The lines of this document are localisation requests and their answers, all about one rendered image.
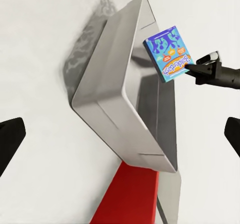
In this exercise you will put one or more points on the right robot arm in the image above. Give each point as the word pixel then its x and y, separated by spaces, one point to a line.
pixel 209 70

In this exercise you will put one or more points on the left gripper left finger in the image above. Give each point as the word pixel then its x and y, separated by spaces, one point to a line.
pixel 12 133

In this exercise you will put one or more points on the desk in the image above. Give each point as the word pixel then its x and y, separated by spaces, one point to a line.
pixel 62 169

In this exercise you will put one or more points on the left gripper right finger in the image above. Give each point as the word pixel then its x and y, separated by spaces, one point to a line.
pixel 232 133

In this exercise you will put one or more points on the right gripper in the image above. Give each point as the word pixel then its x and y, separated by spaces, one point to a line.
pixel 211 74

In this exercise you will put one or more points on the board game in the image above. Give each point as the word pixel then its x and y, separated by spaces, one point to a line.
pixel 168 53

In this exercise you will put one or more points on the swivel chair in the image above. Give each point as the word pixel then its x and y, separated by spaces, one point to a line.
pixel 131 197

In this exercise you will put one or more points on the toy box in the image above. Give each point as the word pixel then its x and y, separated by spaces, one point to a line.
pixel 122 97

